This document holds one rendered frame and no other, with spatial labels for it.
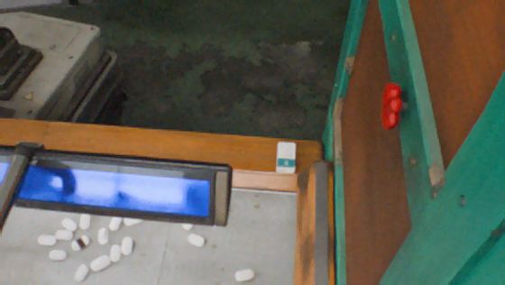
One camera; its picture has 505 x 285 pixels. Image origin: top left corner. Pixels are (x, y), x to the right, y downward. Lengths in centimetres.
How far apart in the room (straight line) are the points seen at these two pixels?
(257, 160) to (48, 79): 87
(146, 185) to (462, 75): 36
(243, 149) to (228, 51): 139
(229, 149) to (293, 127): 106
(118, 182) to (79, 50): 117
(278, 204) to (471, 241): 69
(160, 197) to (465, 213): 36
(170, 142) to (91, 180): 45
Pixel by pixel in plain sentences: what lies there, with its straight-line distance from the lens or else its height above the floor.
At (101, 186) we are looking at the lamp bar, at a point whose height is 108.
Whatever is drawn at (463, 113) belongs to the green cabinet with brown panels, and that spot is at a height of 132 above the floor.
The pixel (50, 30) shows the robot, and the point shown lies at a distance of 185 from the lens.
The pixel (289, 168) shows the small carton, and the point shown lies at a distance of 96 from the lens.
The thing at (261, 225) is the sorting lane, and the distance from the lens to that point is 94.
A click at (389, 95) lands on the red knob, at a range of 45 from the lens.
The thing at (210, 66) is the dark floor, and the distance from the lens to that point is 229.
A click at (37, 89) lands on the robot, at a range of 164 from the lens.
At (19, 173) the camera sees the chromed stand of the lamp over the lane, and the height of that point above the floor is 112.
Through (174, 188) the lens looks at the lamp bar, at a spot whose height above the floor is 109.
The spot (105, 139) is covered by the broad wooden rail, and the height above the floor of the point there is 76.
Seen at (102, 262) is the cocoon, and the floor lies 76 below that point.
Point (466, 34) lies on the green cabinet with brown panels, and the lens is 38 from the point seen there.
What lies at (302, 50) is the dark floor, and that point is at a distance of 239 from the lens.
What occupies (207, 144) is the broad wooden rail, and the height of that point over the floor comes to 76.
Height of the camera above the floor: 156
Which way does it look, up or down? 52 degrees down
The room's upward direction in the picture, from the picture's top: 4 degrees clockwise
